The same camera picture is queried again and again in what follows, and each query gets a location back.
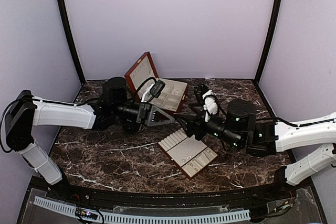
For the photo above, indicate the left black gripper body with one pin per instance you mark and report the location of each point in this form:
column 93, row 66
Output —
column 143, row 116

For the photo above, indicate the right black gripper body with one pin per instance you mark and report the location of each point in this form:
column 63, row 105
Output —
column 198, row 124

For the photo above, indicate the red jewelry tray cream insert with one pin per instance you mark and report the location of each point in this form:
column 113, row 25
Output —
column 177, row 146

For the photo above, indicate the red wooden jewelry box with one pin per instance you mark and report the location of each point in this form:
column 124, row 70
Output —
column 147, row 86

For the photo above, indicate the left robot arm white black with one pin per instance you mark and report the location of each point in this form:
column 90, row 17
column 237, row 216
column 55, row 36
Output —
column 114, row 106

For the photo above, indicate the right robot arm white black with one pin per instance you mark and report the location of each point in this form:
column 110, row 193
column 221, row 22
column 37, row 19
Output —
column 241, row 129

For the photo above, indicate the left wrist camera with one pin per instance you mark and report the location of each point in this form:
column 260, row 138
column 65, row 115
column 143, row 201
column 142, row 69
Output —
column 153, row 91

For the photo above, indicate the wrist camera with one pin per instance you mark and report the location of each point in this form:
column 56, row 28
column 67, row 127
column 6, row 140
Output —
column 206, row 99
column 153, row 91

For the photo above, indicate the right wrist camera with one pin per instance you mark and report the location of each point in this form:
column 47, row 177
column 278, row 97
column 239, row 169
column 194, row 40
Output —
column 206, row 99

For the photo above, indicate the black front table rail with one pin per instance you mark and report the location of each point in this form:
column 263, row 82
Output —
column 250, row 197

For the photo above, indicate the white slotted cable duct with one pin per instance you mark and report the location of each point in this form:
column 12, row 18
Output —
column 138, row 215

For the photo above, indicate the left black frame post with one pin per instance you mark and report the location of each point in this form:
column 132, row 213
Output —
column 70, row 41

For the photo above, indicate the black frame post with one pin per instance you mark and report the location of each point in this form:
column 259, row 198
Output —
column 70, row 41
column 268, row 41

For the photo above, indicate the right black frame post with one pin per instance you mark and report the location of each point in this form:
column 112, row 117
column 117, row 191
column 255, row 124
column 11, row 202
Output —
column 268, row 41

